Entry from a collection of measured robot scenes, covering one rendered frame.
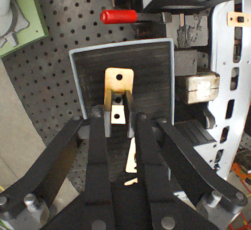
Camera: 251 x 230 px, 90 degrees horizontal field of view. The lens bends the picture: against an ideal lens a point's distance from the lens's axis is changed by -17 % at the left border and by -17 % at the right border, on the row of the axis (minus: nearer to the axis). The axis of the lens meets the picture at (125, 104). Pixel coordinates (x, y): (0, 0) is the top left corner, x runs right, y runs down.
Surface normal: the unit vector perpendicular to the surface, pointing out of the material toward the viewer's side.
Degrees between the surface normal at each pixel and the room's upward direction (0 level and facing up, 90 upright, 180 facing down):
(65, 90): 0
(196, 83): 0
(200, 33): 0
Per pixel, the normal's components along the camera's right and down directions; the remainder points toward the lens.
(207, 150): 0.07, 0.40
